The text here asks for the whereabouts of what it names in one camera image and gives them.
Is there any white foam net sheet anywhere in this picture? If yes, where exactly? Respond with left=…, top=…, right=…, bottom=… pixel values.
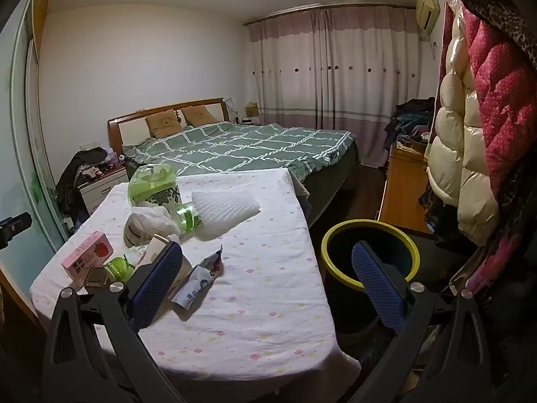
left=192, top=190, right=261, bottom=236

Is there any pile of clothes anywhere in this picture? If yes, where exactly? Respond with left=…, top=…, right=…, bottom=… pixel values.
left=384, top=98, right=437, bottom=154

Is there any cream puffer jacket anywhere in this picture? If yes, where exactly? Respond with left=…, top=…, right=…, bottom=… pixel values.
left=426, top=0, right=500, bottom=246

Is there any pink and white curtain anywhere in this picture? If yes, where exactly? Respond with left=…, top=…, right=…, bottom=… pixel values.
left=247, top=6, right=420, bottom=166

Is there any red dotted quilted jacket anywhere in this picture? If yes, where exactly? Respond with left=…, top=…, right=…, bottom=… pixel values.
left=451, top=0, right=537, bottom=202

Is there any wooden bed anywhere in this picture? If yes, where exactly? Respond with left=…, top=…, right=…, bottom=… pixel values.
left=107, top=98, right=361, bottom=227

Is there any dark clothes heap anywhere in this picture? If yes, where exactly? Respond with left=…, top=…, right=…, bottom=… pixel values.
left=56, top=147, right=109, bottom=227

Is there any small clear green-label bottle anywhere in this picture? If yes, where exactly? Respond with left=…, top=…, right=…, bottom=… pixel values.
left=173, top=203, right=203, bottom=234

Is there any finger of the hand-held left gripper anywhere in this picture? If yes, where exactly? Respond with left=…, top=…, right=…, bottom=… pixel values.
left=0, top=213, right=33, bottom=241

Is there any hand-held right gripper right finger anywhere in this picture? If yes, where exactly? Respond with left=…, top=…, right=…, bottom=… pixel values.
left=350, top=241, right=496, bottom=403

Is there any wooden cabinet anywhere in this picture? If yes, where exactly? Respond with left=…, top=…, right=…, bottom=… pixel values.
left=380, top=143, right=435, bottom=236

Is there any white paper cup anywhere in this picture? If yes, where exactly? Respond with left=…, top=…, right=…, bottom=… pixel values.
left=123, top=213, right=154, bottom=248

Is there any dark bin with yellow rim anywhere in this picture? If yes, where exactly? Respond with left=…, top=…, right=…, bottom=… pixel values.
left=321, top=219, right=421, bottom=337

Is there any leopard print cloth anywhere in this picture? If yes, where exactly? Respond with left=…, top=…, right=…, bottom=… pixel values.
left=466, top=0, right=537, bottom=55

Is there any green plaid duvet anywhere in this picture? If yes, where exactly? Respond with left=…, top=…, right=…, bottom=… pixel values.
left=124, top=122, right=357, bottom=177

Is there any curtain rod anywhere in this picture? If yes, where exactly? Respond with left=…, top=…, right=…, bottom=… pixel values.
left=242, top=3, right=416, bottom=26

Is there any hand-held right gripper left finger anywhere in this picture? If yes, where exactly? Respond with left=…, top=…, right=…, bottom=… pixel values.
left=42, top=240, right=198, bottom=403

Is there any pink fleece garment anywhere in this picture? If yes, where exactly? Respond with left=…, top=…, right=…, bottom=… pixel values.
left=463, top=218, right=533, bottom=299

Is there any green plastic bag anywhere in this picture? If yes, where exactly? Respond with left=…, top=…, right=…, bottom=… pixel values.
left=128, top=164, right=177, bottom=204

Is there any cream air conditioner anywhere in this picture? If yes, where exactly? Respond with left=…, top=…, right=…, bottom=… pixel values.
left=415, top=0, right=441, bottom=43

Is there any white tissue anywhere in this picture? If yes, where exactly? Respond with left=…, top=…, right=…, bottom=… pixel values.
left=133, top=204, right=182, bottom=244

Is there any white nightstand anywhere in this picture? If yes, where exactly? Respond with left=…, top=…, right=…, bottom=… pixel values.
left=80, top=166, right=129, bottom=215

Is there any wardrobe sliding door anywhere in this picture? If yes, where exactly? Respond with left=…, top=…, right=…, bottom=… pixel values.
left=0, top=0, right=63, bottom=261

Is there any green coconut water bottle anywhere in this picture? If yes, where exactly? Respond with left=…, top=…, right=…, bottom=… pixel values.
left=104, top=256, right=137, bottom=283

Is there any blue white snack wrapper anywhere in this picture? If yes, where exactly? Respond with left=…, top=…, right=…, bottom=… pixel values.
left=169, top=244, right=224, bottom=310

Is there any white dotted tablecloth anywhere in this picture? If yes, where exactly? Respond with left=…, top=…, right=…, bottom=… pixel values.
left=29, top=168, right=361, bottom=387

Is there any pink strawberry carton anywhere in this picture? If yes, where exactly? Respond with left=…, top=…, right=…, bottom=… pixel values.
left=61, top=231, right=114, bottom=281

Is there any brown pillow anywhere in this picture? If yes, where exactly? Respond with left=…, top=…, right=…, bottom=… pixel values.
left=145, top=109, right=183, bottom=138
left=181, top=105, right=221, bottom=127

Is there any small white carton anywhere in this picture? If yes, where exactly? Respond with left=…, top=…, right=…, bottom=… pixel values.
left=138, top=234, right=172, bottom=266

